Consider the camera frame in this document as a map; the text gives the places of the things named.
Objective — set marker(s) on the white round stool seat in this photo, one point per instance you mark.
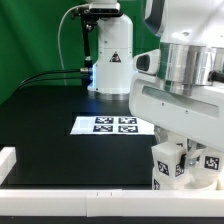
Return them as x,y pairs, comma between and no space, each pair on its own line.
184,182

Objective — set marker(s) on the white marker sheet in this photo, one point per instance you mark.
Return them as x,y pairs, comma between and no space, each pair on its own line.
118,125

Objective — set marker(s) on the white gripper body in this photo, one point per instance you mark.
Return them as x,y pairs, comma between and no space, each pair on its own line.
199,117

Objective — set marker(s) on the white barrier wall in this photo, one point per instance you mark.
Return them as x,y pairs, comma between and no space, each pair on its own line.
118,203
7,161

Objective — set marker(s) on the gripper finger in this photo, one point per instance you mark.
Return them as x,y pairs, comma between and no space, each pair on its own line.
161,134
193,151

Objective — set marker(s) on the black camera on stand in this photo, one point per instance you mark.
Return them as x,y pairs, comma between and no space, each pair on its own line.
102,10

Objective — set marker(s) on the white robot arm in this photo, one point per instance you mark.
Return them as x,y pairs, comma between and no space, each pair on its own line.
177,86

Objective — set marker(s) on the green backdrop curtain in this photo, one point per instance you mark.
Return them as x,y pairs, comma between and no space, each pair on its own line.
36,36

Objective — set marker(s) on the white front barrier wall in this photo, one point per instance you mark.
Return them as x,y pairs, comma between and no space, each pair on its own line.
118,203

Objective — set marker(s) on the white left barrier wall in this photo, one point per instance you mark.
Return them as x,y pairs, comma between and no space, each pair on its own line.
7,161

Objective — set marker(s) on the black camera stand pole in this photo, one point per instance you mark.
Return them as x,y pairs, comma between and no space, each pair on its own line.
87,27

